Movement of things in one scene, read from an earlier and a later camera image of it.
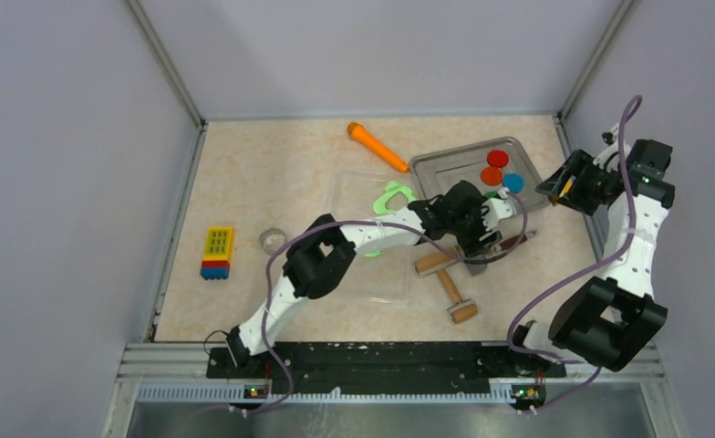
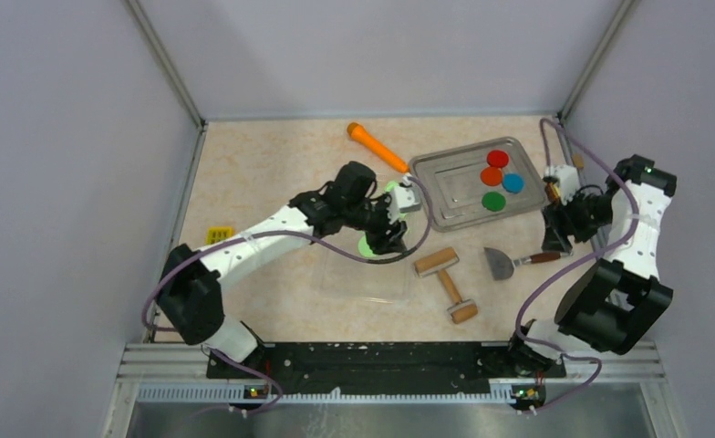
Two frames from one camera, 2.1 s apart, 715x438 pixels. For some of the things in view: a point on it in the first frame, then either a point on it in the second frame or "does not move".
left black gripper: [471, 245] to [383, 243]
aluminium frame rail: [176, 372] does not move
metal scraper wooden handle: [508, 244] to [502, 266]
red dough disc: [498, 158] does not move
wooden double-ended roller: [463, 310] does not move
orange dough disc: [491, 176] does not move
